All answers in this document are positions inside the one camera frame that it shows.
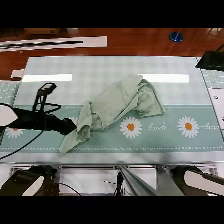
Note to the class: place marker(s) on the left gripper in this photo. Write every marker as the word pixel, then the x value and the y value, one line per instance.
pixel 60 124

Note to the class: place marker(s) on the pale green shirt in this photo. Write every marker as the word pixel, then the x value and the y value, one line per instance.
pixel 113 103

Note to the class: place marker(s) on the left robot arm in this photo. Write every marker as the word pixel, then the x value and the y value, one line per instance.
pixel 23 119

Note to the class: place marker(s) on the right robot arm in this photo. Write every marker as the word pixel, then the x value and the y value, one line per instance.
pixel 203 181

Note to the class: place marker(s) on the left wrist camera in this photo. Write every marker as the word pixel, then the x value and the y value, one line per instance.
pixel 44 90

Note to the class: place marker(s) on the silver frame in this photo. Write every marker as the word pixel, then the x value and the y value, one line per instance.
pixel 140 181

